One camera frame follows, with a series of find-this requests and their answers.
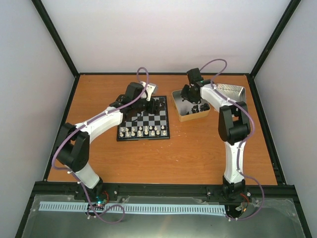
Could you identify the black silver chess board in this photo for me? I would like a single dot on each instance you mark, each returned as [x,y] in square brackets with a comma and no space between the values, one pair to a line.
[134,127]

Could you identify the yellow metal tin box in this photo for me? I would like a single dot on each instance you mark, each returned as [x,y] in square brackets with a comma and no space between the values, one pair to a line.
[187,111]

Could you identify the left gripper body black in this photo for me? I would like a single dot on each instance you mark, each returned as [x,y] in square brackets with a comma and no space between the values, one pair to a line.
[150,110]

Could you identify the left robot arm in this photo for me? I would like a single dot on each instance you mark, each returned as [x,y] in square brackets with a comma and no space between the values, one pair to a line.
[72,147]

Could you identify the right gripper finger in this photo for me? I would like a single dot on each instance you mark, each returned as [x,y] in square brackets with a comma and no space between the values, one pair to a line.
[195,101]
[185,97]

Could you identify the metal base plate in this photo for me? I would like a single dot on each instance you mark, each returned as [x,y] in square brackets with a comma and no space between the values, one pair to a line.
[278,218]

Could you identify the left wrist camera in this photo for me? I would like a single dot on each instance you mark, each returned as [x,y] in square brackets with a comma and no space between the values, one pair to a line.
[150,90]

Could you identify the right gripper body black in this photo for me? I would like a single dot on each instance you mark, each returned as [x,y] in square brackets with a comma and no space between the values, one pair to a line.
[188,93]

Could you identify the light blue cable duct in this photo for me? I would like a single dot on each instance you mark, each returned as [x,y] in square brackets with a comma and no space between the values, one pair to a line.
[151,209]

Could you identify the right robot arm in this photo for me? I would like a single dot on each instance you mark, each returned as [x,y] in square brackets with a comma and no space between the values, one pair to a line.
[234,128]

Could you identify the white king piece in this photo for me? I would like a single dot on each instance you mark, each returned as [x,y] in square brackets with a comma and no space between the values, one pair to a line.
[146,130]

